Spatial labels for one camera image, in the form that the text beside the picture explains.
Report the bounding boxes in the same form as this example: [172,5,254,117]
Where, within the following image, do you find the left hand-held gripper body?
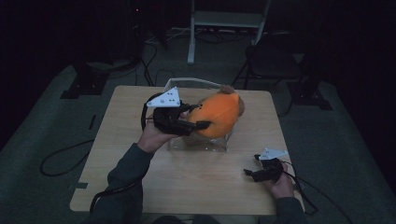
[146,87,190,137]

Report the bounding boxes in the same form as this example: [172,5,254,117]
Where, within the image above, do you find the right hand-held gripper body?
[258,147,289,184]

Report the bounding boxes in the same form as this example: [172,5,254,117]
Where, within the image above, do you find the clear plastic container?
[164,77,238,153]

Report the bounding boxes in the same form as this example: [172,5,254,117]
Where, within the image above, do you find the orange plush toy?
[186,91,243,140]

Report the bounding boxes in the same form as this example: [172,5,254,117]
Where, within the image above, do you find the brown teddy bear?
[181,84,246,148]

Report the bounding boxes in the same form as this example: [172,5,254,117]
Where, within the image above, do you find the person's right hand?
[266,161,296,200]

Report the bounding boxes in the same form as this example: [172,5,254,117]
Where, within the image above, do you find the person's left hand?
[136,111,189,154]

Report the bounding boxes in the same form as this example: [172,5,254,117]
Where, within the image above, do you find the black stand base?
[60,60,110,101]
[286,55,333,111]

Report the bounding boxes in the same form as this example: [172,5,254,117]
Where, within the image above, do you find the black folding chair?
[232,31,305,91]

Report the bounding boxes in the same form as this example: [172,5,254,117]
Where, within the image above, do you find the right hand-held gripper cable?
[279,159,354,224]

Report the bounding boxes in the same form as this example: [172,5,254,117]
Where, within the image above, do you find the hand-held gripper cable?
[39,92,164,216]
[279,159,354,224]

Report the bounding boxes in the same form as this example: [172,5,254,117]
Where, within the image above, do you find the black floor cables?
[134,41,176,88]

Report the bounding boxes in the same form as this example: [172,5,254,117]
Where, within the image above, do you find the white metal stand frame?
[187,0,272,65]

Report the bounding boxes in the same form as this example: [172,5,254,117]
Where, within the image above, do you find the left hand-held gripper cable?
[39,92,164,216]

